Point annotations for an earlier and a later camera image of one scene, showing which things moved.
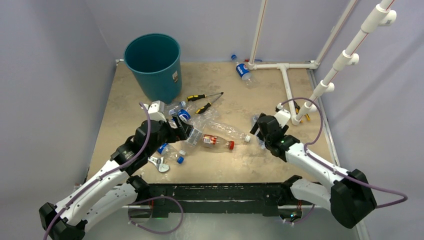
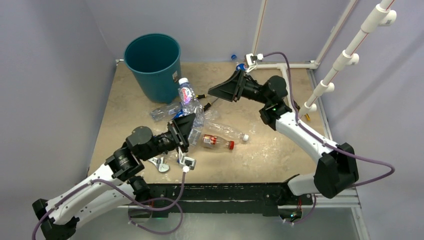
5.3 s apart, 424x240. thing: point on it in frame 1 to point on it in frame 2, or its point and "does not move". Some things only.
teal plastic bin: (155, 59) does not move
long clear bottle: (220, 128) does not move
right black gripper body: (262, 137) to (252, 91)
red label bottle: (214, 140) does not move
